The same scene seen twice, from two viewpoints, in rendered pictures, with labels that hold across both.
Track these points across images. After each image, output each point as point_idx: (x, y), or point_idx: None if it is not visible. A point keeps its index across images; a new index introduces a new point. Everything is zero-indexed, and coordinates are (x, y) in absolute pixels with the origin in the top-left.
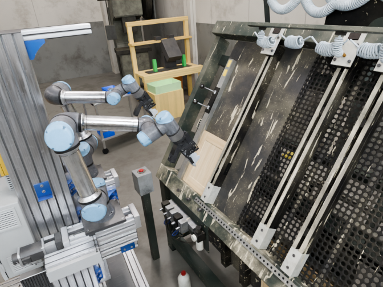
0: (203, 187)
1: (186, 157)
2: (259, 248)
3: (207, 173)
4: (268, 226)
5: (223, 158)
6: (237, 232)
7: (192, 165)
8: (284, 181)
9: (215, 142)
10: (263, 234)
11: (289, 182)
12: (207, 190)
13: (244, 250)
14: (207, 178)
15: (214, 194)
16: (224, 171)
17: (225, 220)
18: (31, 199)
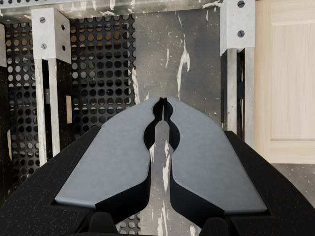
0: (278, 22)
1: (89, 225)
2: (31, 11)
3: (285, 62)
4: (36, 62)
5: (243, 128)
6: (101, 1)
7: (155, 99)
8: (53, 155)
9: (307, 148)
10: (37, 40)
11: (42, 159)
12: (242, 24)
13: None
14: (276, 51)
15: (222, 29)
16: (223, 98)
17: (144, 1)
18: None
